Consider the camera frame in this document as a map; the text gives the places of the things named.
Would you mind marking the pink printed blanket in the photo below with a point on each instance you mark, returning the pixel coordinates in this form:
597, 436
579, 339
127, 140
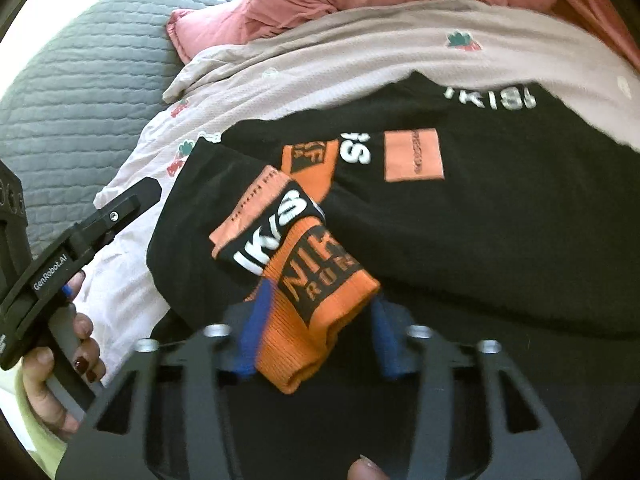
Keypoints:
300, 85

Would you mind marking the person's left hand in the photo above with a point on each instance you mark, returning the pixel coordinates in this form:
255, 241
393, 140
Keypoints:
47, 390

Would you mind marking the orange black printed sock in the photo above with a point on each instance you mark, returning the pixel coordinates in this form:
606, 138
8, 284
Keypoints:
240, 230
305, 340

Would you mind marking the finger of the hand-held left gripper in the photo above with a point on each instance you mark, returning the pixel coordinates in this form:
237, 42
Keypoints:
120, 210

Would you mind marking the grey quilted mattress pad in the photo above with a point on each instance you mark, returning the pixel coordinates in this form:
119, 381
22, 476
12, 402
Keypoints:
75, 85

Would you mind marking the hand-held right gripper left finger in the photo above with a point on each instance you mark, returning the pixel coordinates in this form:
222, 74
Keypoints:
257, 330

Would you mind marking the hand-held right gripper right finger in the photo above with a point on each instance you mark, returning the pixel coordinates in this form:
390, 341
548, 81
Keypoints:
387, 340

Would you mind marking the black printed garment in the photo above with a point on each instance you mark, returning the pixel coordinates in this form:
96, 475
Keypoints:
475, 235

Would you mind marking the person's right hand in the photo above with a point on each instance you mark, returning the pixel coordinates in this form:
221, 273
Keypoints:
365, 470

